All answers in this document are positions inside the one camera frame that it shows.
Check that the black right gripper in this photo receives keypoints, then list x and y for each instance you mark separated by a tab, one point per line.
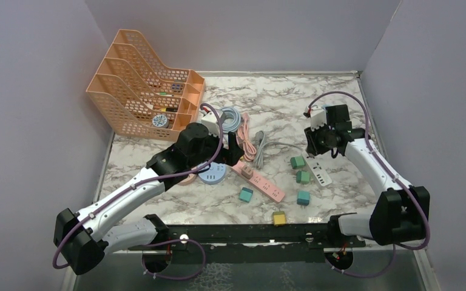
314	147

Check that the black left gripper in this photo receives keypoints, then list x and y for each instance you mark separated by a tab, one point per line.
231	156

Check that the green plug adapter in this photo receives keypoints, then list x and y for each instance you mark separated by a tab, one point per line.
303	177
297	162

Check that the teal plug adapter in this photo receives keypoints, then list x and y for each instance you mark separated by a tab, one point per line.
303	198
246	194

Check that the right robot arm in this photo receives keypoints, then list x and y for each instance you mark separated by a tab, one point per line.
401	211

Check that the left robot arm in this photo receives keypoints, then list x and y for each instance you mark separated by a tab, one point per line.
83	238

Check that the tan plug adapter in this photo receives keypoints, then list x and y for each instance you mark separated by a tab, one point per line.
247	172

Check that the yellow plug adapter front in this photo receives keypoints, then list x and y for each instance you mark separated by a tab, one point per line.
279	218

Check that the blue round power strip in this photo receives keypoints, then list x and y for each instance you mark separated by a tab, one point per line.
214	174

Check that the white power strip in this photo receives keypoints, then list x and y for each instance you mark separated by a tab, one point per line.
317	171

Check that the pink round power strip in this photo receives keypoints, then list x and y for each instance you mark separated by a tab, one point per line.
188	180

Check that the pink long power strip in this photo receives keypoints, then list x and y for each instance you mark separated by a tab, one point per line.
259	182

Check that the blue round tin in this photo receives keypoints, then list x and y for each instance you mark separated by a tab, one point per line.
160	121

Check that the orange mesh file organizer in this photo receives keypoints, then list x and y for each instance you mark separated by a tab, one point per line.
132	85

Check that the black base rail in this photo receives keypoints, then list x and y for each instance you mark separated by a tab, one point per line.
245	243

